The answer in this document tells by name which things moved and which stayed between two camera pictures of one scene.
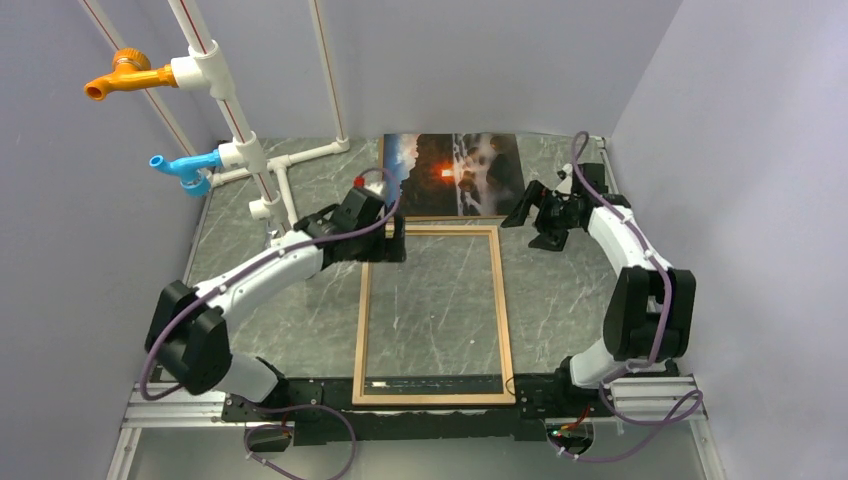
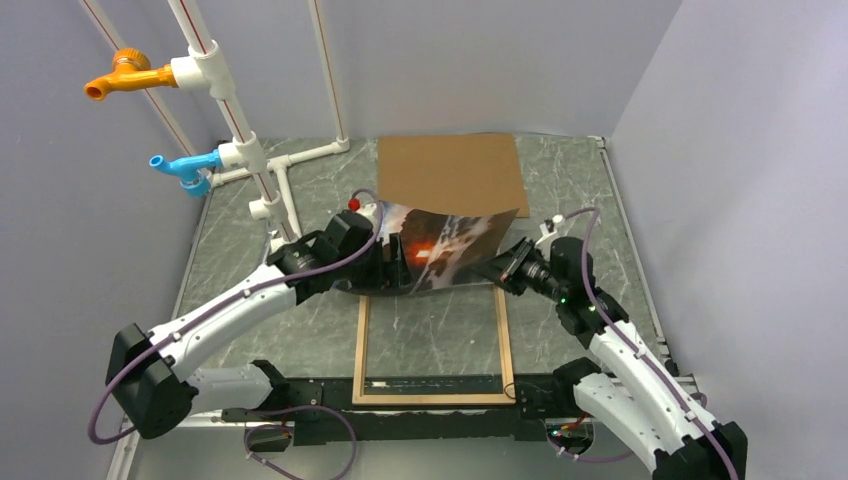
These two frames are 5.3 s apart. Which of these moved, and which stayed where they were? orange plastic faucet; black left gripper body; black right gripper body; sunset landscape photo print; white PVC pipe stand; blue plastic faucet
Moved: black left gripper body; black right gripper body; sunset landscape photo print
Stayed: blue plastic faucet; orange plastic faucet; white PVC pipe stand
